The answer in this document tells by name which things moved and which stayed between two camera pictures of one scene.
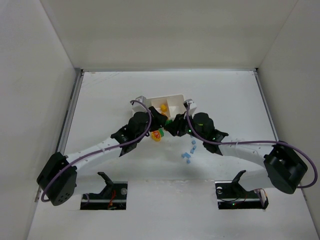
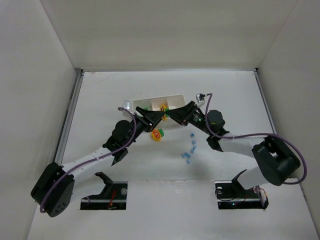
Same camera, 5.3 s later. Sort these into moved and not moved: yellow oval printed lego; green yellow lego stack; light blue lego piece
Moved: green yellow lego stack
Not moved: light blue lego piece; yellow oval printed lego
